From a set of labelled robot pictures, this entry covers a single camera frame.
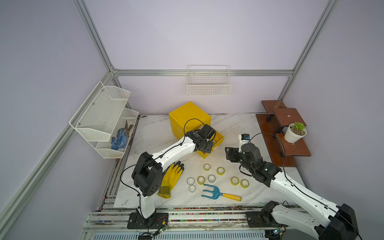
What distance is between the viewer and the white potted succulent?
808mm

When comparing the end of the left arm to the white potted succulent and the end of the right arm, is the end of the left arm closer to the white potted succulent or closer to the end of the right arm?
the end of the right arm

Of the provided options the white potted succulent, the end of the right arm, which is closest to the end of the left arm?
the end of the right arm
